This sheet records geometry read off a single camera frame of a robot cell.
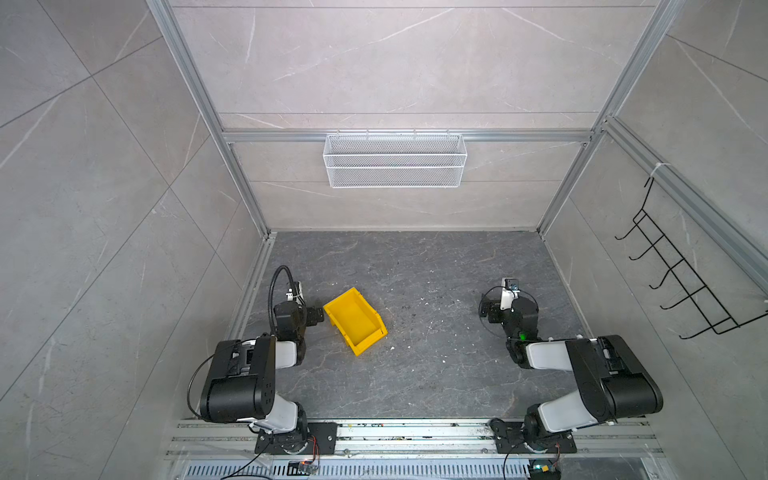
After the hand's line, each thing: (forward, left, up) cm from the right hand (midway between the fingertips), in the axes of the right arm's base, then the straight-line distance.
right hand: (498, 291), depth 94 cm
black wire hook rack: (-18, -31, +26) cm, 44 cm away
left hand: (0, +64, +1) cm, 64 cm away
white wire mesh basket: (+39, +32, +24) cm, 56 cm away
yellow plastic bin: (-6, +45, -6) cm, 46 cm away
